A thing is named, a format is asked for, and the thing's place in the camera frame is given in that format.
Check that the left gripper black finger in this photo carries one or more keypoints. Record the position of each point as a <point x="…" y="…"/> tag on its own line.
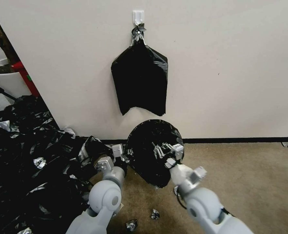
<point x="129" y="152"/>

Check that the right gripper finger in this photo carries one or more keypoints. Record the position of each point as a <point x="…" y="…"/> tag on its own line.
<point x="156" y="150"/>
<point x="166" y="147"/>

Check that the wrinkled black trash bag liner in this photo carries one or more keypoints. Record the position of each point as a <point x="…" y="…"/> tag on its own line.
<point x="158" y="128"/>

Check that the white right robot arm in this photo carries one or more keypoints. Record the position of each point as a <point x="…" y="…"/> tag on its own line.
<point x="202" y="202"/>

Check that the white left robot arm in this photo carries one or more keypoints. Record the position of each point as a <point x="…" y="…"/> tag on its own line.
<point x="105" y="195"/>

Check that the round black trash bin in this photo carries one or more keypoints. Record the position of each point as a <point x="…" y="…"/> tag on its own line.
<point x="156" y="180"/>

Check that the crumpled bag scrap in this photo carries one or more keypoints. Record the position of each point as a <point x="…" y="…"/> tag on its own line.
<point x="131" y="225"/>
<point x="155" y="214"/>

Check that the flat black trash bag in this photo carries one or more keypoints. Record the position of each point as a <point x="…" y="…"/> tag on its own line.
<point x="140" y="80"/>

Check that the pile of black trash bags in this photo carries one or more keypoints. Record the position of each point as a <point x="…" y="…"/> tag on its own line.
<point x="24" y="165"/>

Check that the black baseboard strip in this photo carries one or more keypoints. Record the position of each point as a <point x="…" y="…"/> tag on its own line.
<point x="238" y="140"/>

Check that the red box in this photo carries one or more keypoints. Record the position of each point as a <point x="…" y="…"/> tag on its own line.
<point x="27" y="78"/>

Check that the black rod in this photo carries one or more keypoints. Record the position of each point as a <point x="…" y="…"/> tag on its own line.
<point x="1" y="91"/>

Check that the white plant pot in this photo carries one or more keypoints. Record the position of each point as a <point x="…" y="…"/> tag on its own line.
<point x="6" y="79"/>

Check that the brown plant trunk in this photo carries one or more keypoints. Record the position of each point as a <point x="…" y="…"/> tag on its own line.
<point x="0" y="41"/>

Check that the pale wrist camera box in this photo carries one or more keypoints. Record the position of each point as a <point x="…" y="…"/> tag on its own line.
<point x="117" y="150"/>
<point x="178" y="149"/>

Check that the white adhesive wall hook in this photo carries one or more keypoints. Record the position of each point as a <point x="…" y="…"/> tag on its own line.
<point x="138" y="17"/>

